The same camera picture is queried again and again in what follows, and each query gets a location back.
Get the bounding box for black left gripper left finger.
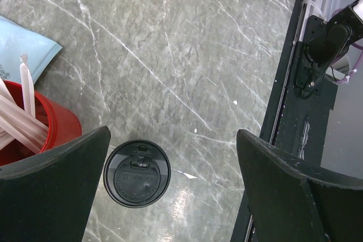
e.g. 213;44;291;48
1;126;111;241

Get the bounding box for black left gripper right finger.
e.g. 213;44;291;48
237;129;362;241

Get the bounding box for black plastic cup lid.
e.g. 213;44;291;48
103;139;171;209

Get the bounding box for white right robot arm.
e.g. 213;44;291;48
296;0;362;99

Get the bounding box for red cup holder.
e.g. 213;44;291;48
1;80;82;165

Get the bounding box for white wrapped straws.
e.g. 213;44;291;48
1;54;49;154

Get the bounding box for blue snack pouch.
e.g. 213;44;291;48
0;16;62;83

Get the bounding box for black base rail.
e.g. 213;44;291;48
229;0;363;242

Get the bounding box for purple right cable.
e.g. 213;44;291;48
330;43;363;86

